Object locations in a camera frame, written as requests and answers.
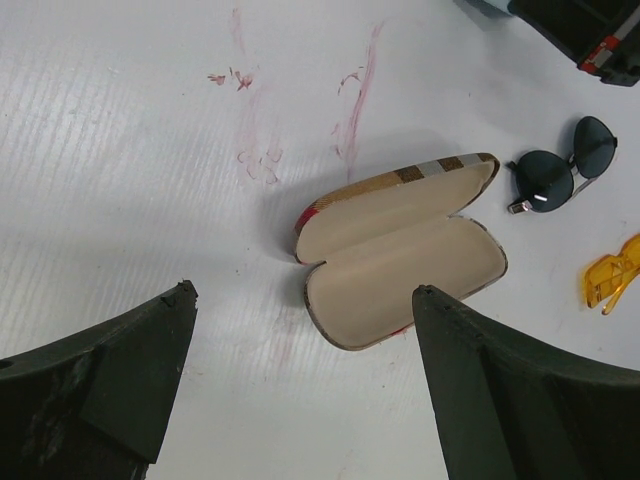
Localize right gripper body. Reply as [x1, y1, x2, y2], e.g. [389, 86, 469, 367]
[509, 0, 639, 87]

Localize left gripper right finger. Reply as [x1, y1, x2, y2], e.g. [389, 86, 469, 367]
[412, 286, 639, 479]

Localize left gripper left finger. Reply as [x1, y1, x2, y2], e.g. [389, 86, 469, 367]
[1, 281, 197, 479]

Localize plaid glasses case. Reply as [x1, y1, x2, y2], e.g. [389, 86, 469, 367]
[294, 153, 508, 351]

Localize black round sunglasses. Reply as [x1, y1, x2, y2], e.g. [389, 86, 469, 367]
[508, 116, 618, 215]

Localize orange sunglasses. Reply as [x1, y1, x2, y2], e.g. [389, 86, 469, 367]
[581, 234, 639, 315]

